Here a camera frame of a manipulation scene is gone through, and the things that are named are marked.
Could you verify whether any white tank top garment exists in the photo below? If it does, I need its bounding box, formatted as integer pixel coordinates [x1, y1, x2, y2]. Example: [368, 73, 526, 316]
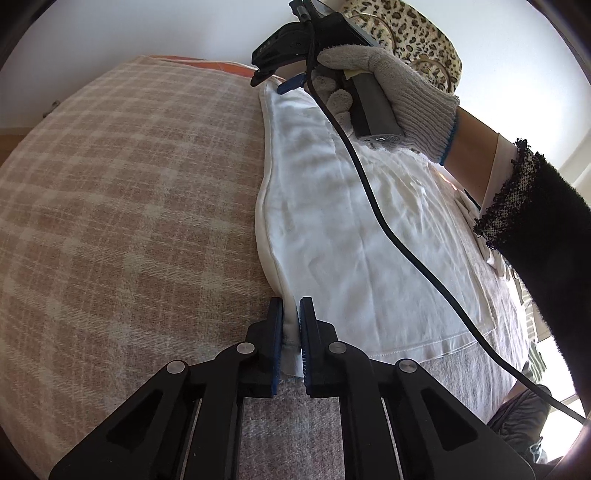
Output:
[256, 82, 497, 376]

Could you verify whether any right forearm black fuzzy sleeve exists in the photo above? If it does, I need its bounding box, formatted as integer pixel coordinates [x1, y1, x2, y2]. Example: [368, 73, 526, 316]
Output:
[438, 105, 591, 434]

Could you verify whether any dark grey clothing pile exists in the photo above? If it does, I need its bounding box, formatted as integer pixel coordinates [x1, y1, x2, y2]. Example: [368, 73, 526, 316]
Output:
[488, 390, 551, 464]

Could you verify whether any right hand grey knit glove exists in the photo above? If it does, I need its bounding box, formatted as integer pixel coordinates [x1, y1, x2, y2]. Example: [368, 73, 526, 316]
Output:
[318, 45, 460, 164]

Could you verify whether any orange patterned bed sheet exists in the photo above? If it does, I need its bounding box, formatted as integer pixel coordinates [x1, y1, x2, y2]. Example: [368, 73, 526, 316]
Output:
[152, 55, 256, 79]

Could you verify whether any pink plaid bed blanket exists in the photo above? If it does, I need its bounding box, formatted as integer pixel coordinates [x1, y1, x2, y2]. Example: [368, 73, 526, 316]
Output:
[1, 57, 514, 479]

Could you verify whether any black cable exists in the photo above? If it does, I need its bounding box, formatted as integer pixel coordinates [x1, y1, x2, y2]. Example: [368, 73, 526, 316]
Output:
[301, 13, 588, 423]

